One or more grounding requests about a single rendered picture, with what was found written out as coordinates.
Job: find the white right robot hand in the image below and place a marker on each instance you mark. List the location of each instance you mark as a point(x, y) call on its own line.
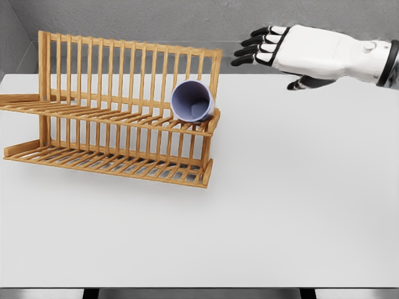
point(308, 51)

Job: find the lavender cup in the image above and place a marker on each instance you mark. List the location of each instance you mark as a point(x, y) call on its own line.
point(192, 101)

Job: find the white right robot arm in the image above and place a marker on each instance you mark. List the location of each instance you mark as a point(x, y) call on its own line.
point(371, 60)

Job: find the wooden two-tier dish rack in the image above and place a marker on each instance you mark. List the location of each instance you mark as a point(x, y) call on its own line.
point(109, 118)

